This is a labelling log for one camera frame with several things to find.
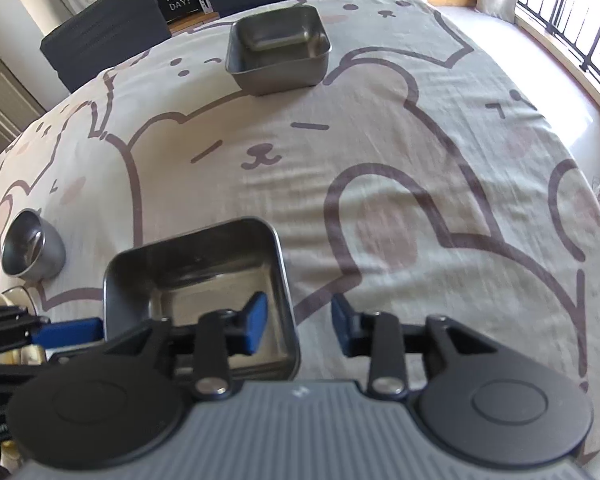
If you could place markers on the stainless steel rectangular tray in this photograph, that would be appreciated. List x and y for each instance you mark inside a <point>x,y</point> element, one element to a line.
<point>190,260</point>
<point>280,75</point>

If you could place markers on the bear-print tablecloth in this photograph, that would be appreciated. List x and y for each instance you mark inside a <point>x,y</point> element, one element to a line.
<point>380,160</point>

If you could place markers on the panelled lower cabinet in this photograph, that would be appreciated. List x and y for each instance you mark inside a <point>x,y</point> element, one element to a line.
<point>5,105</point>

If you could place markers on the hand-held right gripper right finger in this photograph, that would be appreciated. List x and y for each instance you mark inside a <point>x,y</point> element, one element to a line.
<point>341,325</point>

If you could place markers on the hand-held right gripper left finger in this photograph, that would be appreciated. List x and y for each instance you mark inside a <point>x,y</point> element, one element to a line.
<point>255,322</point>

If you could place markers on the dark round metal bowl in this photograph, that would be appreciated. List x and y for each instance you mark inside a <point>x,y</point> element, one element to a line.
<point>45,260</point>

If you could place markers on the black window railing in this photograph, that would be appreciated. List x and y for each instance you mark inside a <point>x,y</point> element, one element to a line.
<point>570,15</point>

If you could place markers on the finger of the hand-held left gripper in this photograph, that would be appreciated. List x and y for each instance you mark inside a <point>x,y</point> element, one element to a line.
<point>70,332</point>

